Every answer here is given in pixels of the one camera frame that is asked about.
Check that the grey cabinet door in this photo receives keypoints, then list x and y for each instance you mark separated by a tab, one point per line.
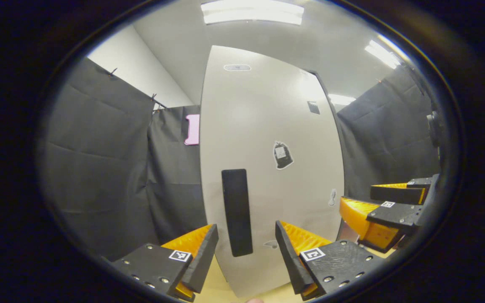
267	126

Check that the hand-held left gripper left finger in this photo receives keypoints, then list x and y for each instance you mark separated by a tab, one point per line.
202	263

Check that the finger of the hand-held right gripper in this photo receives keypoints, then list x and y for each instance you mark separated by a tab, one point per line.
394	214
394	194

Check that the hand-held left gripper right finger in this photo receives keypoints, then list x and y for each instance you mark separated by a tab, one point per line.
291	261

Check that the black backdrop cloth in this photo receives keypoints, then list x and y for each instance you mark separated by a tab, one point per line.
99	168

